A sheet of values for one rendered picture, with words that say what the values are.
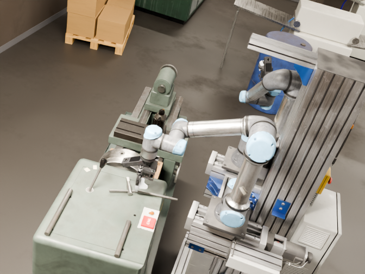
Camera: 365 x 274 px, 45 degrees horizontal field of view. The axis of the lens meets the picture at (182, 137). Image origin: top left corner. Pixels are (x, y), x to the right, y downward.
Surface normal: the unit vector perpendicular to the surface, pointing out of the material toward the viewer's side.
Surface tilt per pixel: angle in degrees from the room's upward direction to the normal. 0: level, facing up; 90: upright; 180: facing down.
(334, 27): 90
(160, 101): 90
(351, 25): 90
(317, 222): 0
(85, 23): 90
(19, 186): 0
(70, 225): 0
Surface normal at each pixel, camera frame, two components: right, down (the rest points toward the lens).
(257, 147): -0.18, 0.43
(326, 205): 0.22, -0.79
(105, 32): -0.05, 0.58
